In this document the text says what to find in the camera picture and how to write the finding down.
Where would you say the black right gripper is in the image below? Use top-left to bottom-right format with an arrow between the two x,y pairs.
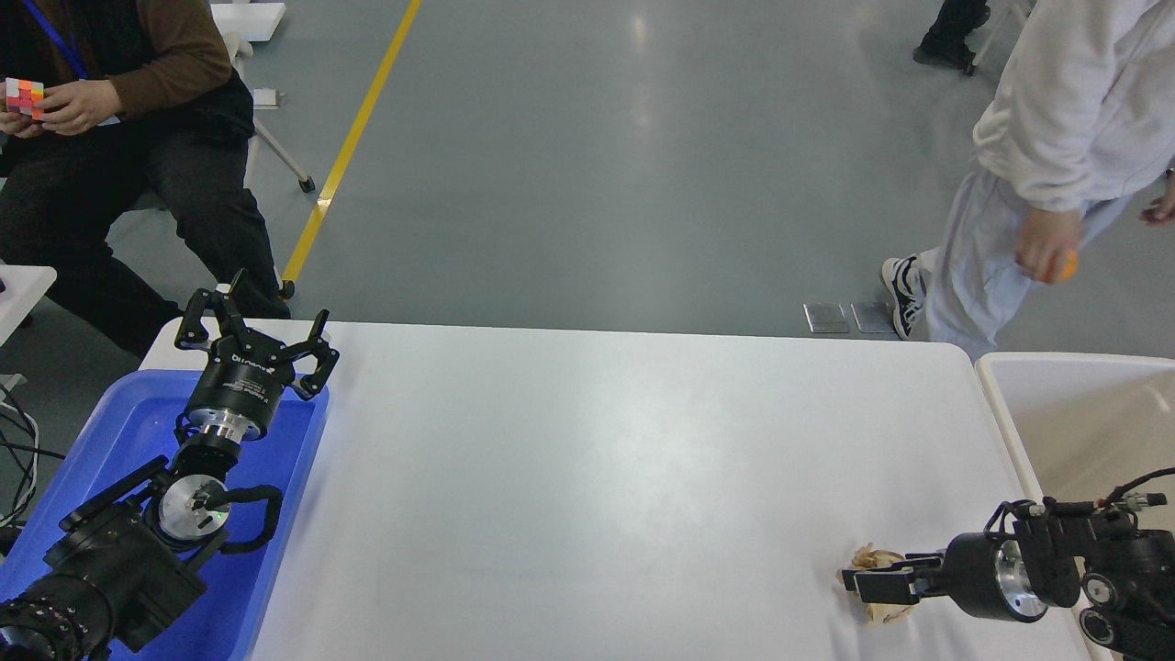
840,532 -> 1048,623

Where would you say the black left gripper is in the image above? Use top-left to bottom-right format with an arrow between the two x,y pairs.
175,270 -> 341,443

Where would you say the brown paper ball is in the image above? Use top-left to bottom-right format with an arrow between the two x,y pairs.
848,542 -> 915,626

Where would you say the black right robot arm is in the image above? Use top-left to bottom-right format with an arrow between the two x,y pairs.
840,472 -> 1174,660

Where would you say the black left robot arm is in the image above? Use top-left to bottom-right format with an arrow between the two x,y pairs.
4,284 -> 340,660

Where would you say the blue plastic bin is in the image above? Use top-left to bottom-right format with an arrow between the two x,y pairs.
0,369 -> 330,661

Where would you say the white side table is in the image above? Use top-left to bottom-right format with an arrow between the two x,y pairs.
1,263 -> 56,344

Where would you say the grey office chair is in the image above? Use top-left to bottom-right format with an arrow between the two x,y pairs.
221,32 -> 316,194

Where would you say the metal floor plate right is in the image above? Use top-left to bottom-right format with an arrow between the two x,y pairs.
850,301 -> 897,333

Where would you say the white plastic bin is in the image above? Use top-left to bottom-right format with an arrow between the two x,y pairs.
975,353 -> 1174,501

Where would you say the seated person in black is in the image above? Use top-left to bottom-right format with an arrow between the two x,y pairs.
1,1 -> 290,356

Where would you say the white box on floor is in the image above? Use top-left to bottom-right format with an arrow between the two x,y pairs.
210,1 -> 286,42

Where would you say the colourful puzzle cube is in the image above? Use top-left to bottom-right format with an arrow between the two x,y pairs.
4,77 -> 45,122

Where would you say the orange ball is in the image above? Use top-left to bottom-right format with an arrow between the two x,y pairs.
1041,251 -> 1079,285

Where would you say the person in white clothes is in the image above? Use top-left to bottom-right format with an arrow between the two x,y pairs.
880,1 -> 1174,360

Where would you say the person in black trousers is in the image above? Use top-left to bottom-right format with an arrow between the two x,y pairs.
912,1 -> 991,75

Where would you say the black cables bundle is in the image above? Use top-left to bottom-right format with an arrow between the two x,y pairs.
0,375 -> 65,557

